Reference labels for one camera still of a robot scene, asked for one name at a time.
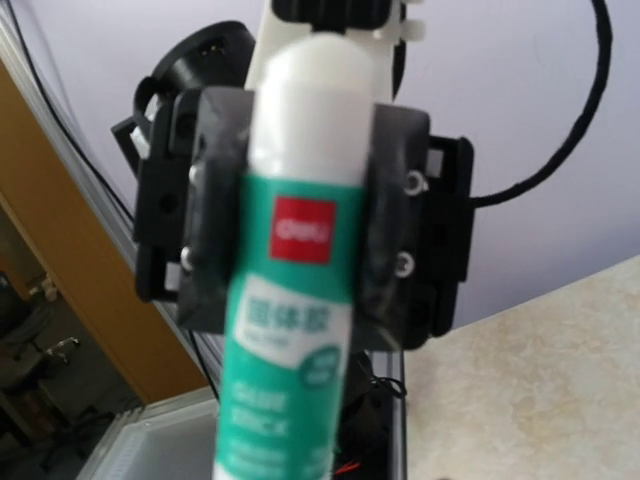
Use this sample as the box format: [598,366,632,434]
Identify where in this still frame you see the wooden door and office chairs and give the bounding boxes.
[0,49,211,480]

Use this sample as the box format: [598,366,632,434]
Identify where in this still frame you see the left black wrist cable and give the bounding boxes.
[469,0,614,207]

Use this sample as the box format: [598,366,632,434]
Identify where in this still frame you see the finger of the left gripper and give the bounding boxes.
[352,104,430,351]

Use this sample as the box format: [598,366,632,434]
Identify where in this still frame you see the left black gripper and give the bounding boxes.
[134,87,476,351]

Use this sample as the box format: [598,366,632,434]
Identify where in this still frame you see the small green white glue stick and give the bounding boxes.
[213,35,374,479]

